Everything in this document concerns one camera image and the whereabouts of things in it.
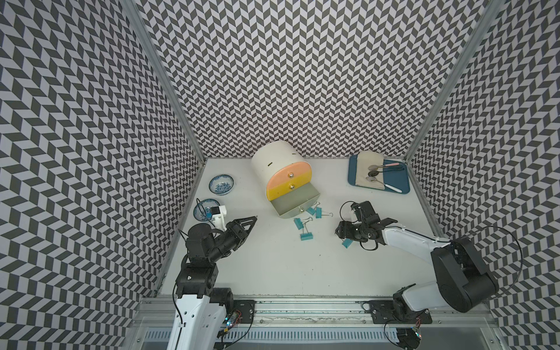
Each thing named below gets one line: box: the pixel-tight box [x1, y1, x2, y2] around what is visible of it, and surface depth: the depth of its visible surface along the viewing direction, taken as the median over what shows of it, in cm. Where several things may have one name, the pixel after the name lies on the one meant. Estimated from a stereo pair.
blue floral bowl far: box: [208, 174, 235, 197], surface depth 107 cm
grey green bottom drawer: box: [269, 182, 321, 219], surface depth 93 cm
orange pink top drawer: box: [266, 161, 312, 191], surface depth 86 cm
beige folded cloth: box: [355, 150, 385, 190], surface depth 114 cm
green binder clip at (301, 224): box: [293, 216, 314, 235], surface depth 97 cm
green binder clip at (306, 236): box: [299, 231, 314, 241], surface depth 93 cm
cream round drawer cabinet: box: [250, 140, 321, 219], surface depth 91 cm
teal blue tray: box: [347, 150, 411, 194], surface depth 114 cm
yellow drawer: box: [266, 170, 313, 202], surface depth 91 cm
